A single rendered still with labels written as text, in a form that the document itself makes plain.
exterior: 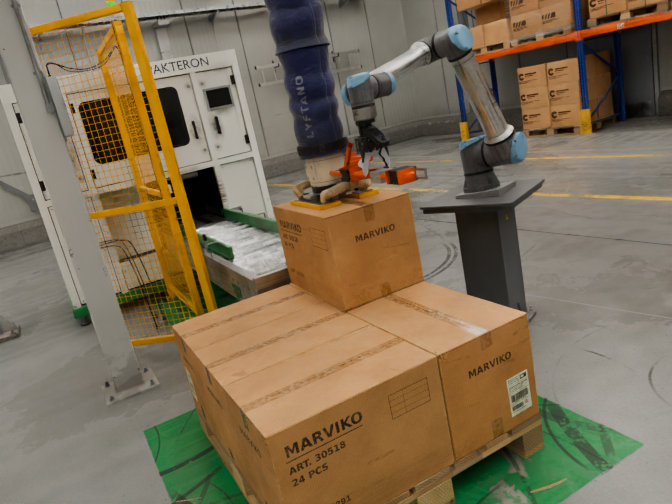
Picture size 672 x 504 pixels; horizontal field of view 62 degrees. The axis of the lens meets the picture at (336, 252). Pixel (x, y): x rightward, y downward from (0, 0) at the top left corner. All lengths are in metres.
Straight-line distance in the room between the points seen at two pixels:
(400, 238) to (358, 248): 0.20
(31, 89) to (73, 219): 0.68
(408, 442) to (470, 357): 0.34
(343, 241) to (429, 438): 0.82
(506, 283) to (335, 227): 1.17
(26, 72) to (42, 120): 0.24
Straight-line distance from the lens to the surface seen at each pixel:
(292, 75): 2.45
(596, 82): 10.70
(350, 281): 2.29
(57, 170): 3.31
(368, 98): 2.15
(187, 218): 3.46
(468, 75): 2.73
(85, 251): 3.35
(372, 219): 2.29
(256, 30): 12.79
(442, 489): 2.05
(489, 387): 2.02
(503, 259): 3.02
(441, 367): 1.85
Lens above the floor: 1.38
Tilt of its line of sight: 15 degrees down
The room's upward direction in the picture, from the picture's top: 12 degrees counter-clockwise
